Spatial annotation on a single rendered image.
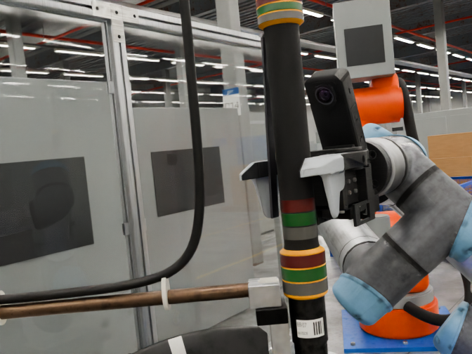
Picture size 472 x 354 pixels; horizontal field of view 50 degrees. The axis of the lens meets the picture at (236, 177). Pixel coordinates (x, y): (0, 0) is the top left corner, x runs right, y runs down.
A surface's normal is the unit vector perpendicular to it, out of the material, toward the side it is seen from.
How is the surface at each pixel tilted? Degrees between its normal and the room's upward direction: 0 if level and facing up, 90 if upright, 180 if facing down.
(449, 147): 90
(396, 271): 87
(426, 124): 90
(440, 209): 76
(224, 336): 41
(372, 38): 90
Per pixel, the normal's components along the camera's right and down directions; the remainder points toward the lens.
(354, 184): 0.80, -0.05
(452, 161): -0.64, 0.11
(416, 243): -0.30, -0.10
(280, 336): -0.02, 0.05
